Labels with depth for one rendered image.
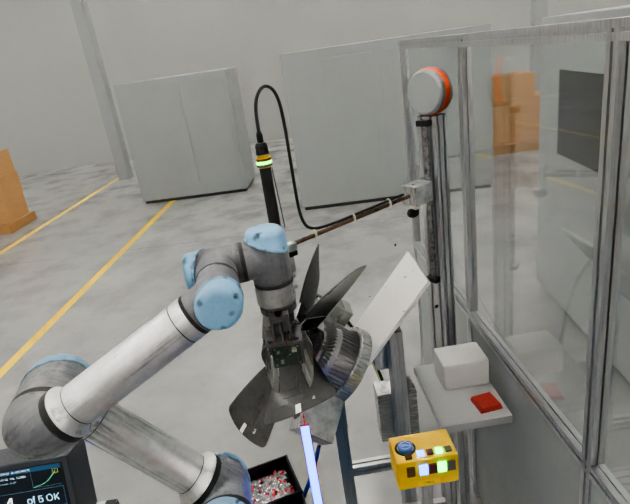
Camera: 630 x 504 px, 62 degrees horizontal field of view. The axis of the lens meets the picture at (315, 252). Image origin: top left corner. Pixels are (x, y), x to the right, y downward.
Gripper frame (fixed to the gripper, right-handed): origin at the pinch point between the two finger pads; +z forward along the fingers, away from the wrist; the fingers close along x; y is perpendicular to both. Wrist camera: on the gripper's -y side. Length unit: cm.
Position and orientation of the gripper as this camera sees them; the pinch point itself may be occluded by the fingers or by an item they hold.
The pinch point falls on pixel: (292, 382)
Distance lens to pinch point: 114.5
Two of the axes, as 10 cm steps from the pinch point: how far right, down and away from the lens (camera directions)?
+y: 0.8, 3.5, -9.3
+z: 1.4, 9.2, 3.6
